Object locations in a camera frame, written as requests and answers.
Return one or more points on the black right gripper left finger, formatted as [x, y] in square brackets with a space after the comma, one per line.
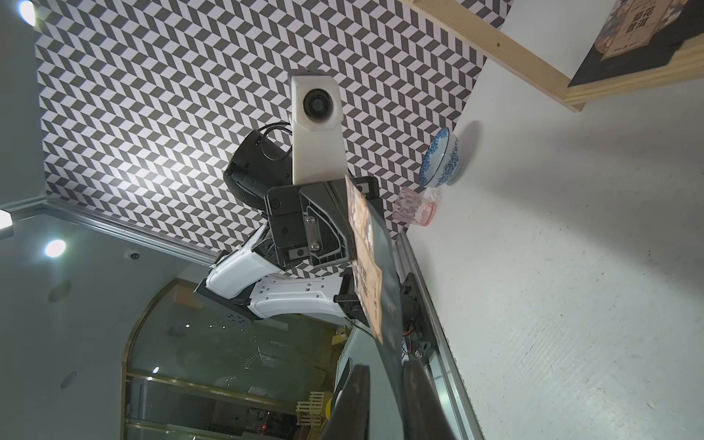
[351, 415]

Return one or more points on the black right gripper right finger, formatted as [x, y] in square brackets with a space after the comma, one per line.
[423, 416]

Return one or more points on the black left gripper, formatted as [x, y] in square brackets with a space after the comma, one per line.
[325, 224]

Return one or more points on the brown tea bag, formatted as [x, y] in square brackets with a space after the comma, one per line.
[378, 285]
[640, 35]

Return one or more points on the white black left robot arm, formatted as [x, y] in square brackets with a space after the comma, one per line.
[250, 283]

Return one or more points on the small pink dish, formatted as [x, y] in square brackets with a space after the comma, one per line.
[415, 208]

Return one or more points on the blue patterned bowl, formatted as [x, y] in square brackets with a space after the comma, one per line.
[441, 162]

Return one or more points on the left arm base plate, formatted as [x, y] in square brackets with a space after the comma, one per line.
[419, 339]

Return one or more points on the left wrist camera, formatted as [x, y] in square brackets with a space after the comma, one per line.
[318, 151]

